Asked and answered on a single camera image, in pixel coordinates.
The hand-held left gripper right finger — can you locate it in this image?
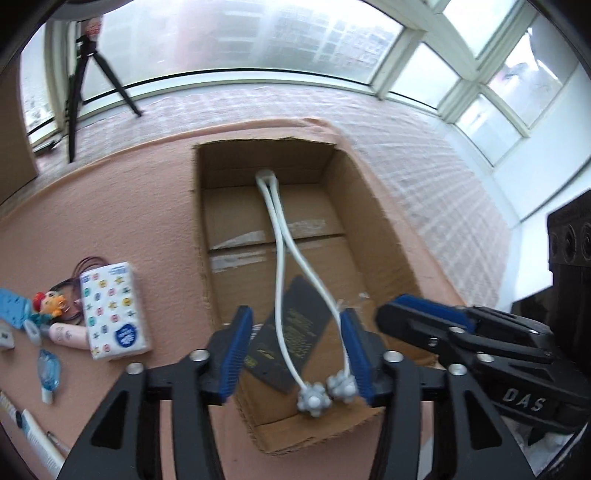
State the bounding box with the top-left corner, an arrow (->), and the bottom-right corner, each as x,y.
339,308 -> 532,480

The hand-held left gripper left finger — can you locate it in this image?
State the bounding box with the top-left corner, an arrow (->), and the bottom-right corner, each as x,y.
55,305 -> 254,480

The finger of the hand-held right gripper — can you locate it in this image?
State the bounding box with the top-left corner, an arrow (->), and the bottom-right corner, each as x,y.
397,294 -> 555,349
375,302 -> 557,365

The white roller massager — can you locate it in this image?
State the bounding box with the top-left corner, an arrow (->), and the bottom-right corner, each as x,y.
255,168 -> 358,418

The patterned white tissue pack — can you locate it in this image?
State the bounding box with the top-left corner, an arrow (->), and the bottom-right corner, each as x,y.
79,261 -> 153,361

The brown cardboard box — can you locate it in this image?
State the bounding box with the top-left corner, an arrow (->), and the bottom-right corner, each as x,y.
191,138 -> 444,455

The small pink tube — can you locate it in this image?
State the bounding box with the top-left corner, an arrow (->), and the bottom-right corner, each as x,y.
49,322 -> 89,350

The small clear blue bottle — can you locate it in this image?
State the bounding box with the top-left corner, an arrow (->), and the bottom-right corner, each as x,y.
37,348 -> 62,405

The doll keychain with blue cord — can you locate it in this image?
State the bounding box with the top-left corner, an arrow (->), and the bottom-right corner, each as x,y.
31,279 -> 84,324

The white lotion tube blue cap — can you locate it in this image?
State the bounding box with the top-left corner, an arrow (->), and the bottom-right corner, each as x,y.
0,391 -> 66,478

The blue folding phone stand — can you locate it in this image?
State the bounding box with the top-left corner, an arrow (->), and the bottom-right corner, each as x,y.
0,288 -> 33,329

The black paper tag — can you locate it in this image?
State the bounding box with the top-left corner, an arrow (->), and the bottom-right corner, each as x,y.
242,275 -> 333,393

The checkered pink white blanket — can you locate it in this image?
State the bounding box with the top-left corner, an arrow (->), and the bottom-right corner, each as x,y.
34,85 -> 513,333

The brown wooden panel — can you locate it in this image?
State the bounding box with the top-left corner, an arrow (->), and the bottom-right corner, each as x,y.
0,55 -> 40,206

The black tripod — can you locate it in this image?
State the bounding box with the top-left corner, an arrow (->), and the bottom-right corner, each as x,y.
65,34 -> 143,164

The phone on tripod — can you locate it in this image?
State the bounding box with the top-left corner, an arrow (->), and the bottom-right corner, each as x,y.
83,15 -> 105,42

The white window frame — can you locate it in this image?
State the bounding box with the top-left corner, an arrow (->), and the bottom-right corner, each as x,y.
18,0 -> 591,232

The grey ring light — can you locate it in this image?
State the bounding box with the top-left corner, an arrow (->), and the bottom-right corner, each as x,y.
59,0 -> 109,21

